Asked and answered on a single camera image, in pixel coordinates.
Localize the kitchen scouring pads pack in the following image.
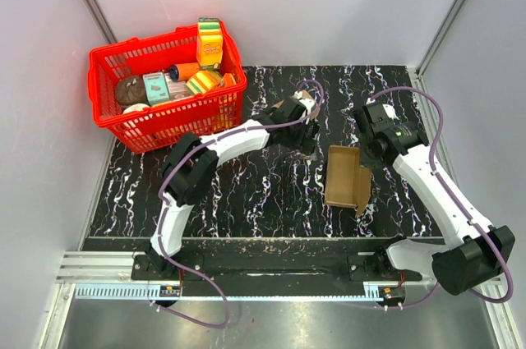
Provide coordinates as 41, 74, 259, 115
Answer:
272, 90, 318, 123

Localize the brown cardboard box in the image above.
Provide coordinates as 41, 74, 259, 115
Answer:
324, 145, 371, 217

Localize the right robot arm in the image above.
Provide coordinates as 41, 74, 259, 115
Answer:
353, 103, 515, 296

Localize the teal small box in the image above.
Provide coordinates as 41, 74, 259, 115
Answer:
142, 71, 170, 106

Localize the orange snack packet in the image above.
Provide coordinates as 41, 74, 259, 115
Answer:
218, 73, 236, 88

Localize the yellow green striped sponge pack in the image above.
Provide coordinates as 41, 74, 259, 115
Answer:
186, 70, 222, 95

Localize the orange yellow juice carton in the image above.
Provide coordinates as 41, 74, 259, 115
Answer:
196, 17, 224, 70

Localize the pink packaged item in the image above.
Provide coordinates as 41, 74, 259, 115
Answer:
167, 80, 192, 101

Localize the orange cylindrical can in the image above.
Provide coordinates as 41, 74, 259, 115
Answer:
168, 62, 201, 81

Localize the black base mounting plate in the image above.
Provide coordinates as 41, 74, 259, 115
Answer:
130, 236, 423, 282

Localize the red plastic shopping basket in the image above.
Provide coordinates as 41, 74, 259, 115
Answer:
87, 25, 247, 154

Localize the white round item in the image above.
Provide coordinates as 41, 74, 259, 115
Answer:
122, 103, 150, 114

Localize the brown round bread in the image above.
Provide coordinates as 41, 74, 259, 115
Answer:
114, 76, 147, 107

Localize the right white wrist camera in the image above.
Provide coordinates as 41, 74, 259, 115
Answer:
382, 103, 398, 120

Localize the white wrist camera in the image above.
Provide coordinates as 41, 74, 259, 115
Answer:
293, 90, 316, 116
382, 103, 398, 120

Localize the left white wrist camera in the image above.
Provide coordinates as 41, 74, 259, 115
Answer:
293, 90, 316, 116

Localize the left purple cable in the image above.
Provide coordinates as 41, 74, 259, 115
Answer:
158, 80, 325, 329

